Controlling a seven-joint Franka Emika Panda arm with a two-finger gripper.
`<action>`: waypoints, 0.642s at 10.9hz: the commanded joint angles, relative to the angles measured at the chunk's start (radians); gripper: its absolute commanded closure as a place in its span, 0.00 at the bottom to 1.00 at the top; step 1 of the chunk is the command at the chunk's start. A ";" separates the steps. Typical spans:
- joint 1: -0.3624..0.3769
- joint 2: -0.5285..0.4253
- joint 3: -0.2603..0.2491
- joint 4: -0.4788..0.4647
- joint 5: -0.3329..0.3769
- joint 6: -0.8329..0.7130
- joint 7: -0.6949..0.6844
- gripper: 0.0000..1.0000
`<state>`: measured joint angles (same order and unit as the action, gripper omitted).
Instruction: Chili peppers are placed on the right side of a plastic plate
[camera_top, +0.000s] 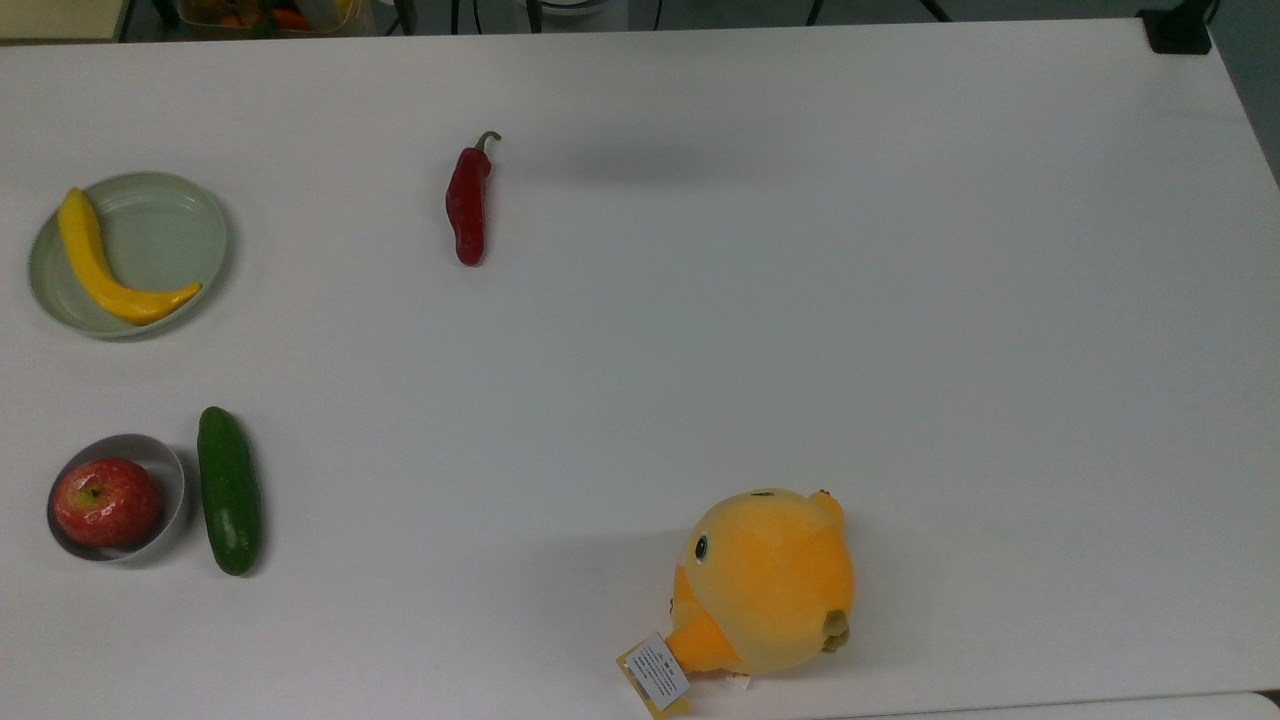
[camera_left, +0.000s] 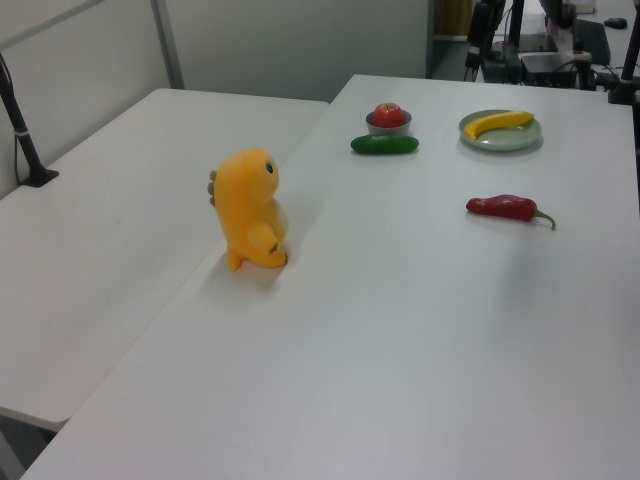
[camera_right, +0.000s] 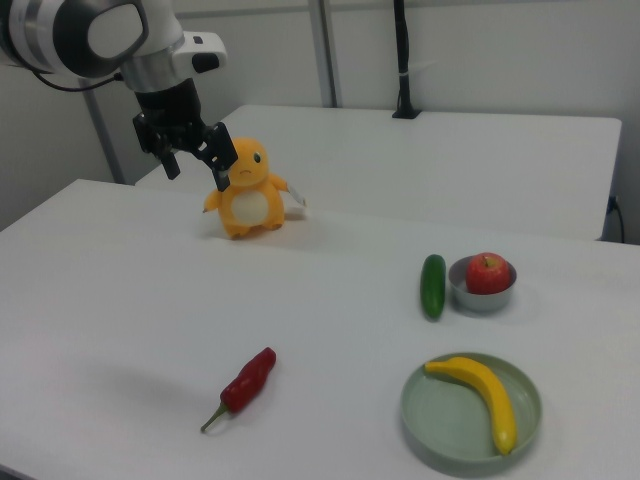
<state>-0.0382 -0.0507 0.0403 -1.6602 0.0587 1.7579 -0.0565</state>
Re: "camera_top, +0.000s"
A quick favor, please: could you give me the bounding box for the black table clamp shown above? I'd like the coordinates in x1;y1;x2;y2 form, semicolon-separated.
1137;0;1216;56

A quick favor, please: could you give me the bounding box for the small grey bowl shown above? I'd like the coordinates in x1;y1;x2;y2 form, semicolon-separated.
46;433;187;563

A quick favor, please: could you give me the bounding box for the pale green plastic plate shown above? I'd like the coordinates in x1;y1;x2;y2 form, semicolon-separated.
27;171;230;340

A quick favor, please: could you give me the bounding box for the orange plush toy with tag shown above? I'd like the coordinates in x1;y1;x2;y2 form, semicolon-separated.
615;487;857;720

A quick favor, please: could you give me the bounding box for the dark green cucumber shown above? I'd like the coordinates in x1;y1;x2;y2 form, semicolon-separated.
196;405;264;578

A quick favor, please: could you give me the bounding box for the beige cabinet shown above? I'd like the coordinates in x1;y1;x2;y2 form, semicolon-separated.
0;0;131;42

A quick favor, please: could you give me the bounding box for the yellow banana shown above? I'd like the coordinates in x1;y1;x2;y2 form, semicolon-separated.
57;187;204;327

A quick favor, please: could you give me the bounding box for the red apple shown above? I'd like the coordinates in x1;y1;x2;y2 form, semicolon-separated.
53;458;162;548

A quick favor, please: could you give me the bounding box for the clear box of vegetables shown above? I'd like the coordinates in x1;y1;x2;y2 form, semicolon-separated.
178;0;376;39

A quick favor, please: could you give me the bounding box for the red chili pepper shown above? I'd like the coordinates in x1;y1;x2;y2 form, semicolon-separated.
445;130;503;268

